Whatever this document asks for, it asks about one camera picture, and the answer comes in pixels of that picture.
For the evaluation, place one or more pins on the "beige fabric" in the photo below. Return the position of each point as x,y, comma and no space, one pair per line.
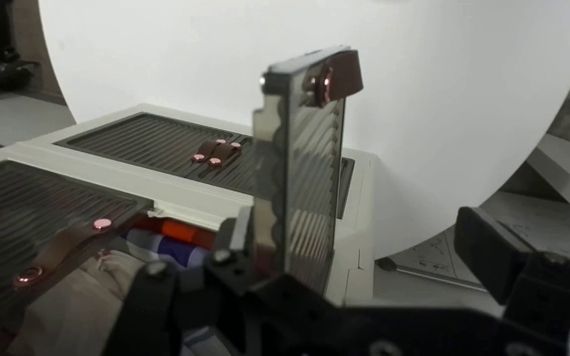
80,304

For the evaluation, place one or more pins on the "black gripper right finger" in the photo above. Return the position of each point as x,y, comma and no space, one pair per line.
495,258

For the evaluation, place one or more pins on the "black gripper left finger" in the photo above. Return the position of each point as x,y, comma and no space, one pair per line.
149,304

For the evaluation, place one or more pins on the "white stackable cupboard unit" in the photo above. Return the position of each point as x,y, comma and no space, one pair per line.
187,199
133,112

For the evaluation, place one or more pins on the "dark translucent cupboard door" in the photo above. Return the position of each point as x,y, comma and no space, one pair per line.
28,219
305,179
236,175
139,142

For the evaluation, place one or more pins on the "orange item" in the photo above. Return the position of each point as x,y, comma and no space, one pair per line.
183,233

